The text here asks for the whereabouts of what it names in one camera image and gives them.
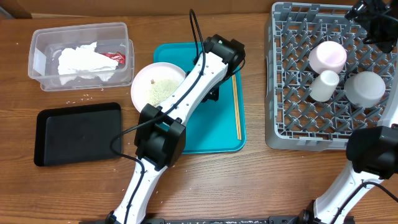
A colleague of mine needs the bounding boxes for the wooden chopstick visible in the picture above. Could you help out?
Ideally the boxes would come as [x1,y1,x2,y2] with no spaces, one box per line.
[231,74,241,141]
[233,74,243,141]

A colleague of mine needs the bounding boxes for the large white plate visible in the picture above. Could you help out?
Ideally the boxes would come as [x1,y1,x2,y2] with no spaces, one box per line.
[131,62,185,112]

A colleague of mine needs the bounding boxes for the small pink bowl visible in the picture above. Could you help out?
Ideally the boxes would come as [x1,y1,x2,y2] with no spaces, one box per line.
[308,41,347,74]

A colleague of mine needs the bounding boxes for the grey bowl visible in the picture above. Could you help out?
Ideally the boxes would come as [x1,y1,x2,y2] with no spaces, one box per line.
[344,71,386,108]

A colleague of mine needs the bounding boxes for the cream cup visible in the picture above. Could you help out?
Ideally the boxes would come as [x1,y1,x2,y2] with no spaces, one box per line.
[310,70,340,102]

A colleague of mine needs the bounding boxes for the red snack wrapper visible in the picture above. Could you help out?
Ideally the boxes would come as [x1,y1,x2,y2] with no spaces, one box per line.
[101,52,126,67]

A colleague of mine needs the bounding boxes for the white napkin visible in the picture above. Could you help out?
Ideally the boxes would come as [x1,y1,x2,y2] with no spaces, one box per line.
[58,42,119,85]

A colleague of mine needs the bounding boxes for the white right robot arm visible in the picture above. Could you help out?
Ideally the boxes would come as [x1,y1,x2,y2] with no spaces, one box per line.
[290,1,397,224]

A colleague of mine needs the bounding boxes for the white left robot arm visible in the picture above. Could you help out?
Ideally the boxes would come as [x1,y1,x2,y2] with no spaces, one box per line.
[105,10,246,224]

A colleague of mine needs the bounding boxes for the grey dishwasher rack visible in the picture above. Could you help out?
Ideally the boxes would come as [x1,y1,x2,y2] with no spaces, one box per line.
[265,2,397,151]

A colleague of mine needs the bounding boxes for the clear plastic waste bin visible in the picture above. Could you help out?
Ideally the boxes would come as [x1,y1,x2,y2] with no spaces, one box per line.
[28,22,134,91]

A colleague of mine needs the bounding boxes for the teal serving tray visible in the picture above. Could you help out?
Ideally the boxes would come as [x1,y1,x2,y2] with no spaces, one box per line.
[153,42,246,154]

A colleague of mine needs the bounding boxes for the black tray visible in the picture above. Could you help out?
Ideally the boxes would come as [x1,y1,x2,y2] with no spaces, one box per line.
[34,103,123,166]

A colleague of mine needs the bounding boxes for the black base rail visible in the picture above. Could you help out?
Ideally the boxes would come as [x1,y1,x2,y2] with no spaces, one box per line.
[142,215,299,224]

